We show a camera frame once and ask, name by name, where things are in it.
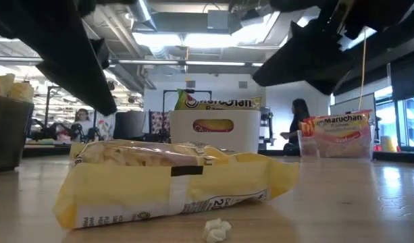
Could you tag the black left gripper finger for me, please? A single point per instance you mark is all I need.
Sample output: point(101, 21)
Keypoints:
point(68, 67)

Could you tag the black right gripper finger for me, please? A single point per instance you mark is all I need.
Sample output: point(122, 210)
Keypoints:
point(294, 64)

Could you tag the green Maruchan ramen pack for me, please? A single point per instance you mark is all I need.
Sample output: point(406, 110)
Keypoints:
point(223, 104)

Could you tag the clear plastic bin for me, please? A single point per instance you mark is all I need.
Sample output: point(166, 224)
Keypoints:
point(306, 148)

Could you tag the dark smoked plastic bin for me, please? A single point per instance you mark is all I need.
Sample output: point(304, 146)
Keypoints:
point(9, 135)

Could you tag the black background robot arm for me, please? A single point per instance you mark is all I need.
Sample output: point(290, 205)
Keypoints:
point(54, 130)
point(99, 131)

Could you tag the person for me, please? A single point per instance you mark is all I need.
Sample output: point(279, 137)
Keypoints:
point(299, 114)
point(82, 116)

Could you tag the black equipment stand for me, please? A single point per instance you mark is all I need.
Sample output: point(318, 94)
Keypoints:
point(267, 118)

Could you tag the white board panel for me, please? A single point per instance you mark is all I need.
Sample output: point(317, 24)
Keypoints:
point(352, 104)

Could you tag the white plastic bin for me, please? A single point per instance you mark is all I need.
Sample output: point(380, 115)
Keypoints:
point(247, 131)

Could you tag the grey office chair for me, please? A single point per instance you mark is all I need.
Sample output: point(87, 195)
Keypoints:
point(130, 125)

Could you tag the grey ceiling box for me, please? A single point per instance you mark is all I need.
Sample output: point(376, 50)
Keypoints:
point(218, 22)

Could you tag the glass window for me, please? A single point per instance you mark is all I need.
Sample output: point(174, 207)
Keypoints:
point(409, 114)

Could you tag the yellowish paper roll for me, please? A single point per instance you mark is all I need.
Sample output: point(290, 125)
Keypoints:
point(388, 143)

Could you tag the white noodle crumb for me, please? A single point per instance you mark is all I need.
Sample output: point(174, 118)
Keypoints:
point(216, 231)

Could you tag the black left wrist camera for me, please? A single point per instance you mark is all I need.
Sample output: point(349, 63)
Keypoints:
point(100, 54)

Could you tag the grey wall vent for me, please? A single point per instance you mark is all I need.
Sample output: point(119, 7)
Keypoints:
point(190, 84)
point(242, 84)

